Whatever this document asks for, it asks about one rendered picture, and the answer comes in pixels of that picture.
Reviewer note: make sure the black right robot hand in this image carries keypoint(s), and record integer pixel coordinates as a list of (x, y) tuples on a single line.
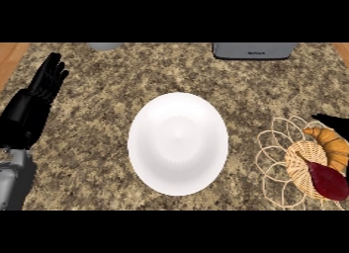
[(348, 126)]

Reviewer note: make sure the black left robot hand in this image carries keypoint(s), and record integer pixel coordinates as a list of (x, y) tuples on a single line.
[(26, 112)]

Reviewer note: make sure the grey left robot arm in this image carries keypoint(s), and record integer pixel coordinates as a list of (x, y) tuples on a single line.
[(4, 179)]

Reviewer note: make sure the golden brown croissant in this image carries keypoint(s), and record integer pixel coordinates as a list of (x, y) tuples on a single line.
[(334, 146)]

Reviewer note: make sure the woven wicker placemat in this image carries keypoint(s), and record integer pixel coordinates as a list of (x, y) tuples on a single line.
[(298, 168)]

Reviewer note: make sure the white oval plate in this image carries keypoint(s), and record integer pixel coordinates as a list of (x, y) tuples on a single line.
[(179, 143)]

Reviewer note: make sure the dark red sweet potato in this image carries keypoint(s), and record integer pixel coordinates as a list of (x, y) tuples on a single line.
[(328, 181)]

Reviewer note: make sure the pale grey round object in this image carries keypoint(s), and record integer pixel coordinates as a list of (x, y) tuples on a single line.
[(106, 45)]

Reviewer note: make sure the grey appliance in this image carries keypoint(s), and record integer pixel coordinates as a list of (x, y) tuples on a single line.
[(254, 50)]

